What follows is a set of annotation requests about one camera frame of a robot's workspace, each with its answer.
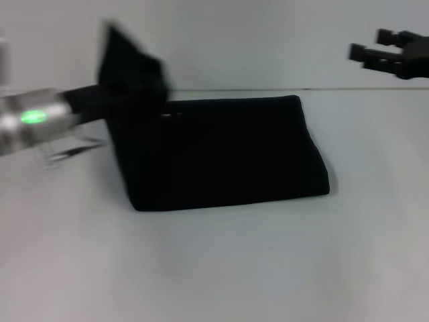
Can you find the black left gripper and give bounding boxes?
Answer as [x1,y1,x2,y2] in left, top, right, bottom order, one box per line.
[60,83,115,127]

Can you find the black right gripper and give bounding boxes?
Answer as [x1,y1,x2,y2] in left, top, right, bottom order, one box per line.
[347,28,429,81]

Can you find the black t-shirt with white print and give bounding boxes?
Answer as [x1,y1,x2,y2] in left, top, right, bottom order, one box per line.
[95,22,331,212]

